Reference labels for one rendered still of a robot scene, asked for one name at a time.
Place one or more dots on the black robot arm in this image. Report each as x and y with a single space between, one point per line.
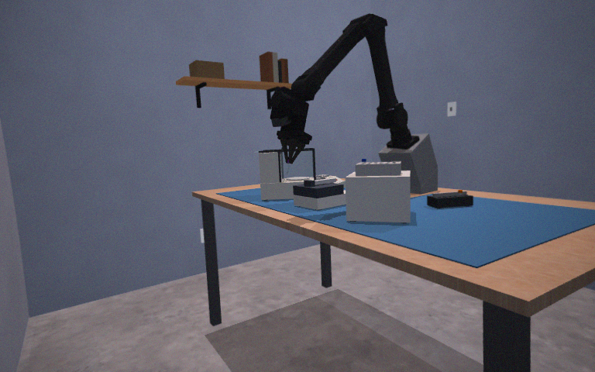
290 106

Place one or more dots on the blue bench mat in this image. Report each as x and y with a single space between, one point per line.
476 235

